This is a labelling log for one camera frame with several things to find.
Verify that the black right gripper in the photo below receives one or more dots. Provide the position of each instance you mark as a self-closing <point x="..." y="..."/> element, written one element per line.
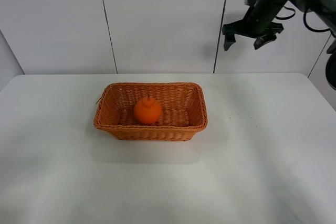
<point x="257" y="23"/>

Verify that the orange fruit with knob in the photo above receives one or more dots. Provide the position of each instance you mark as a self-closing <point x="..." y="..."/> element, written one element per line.
<point x="147" y="110"/>

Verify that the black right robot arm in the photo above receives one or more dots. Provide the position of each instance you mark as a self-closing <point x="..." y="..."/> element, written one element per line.
<point x="318" y="17"/>

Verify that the orange woven rectangular basket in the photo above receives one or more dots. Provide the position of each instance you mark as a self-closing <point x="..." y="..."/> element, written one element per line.
<point x="183" y="111"/>

